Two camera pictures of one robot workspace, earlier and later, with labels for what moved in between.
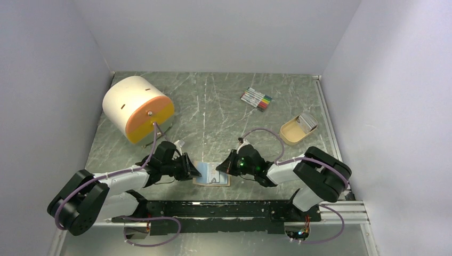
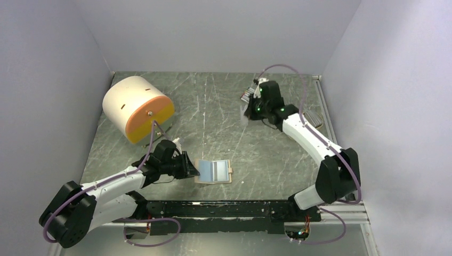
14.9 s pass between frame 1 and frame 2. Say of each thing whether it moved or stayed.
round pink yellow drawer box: stayed
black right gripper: moved
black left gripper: stayed
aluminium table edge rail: stayed
